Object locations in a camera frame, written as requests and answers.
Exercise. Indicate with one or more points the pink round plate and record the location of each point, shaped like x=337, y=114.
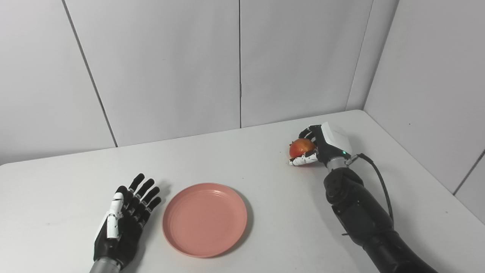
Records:
x=204, y=220

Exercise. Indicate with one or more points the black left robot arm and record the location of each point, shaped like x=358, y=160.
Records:
x=104, y=265

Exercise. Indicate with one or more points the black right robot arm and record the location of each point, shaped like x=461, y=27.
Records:
x=363, y=216

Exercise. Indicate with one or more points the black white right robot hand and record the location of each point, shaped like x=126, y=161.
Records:
x=329, y=144

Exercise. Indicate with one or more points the red yellow pomegranate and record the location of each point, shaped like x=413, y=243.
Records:
x=301, y=147

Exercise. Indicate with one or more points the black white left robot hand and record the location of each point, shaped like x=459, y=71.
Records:
x=121, y=231

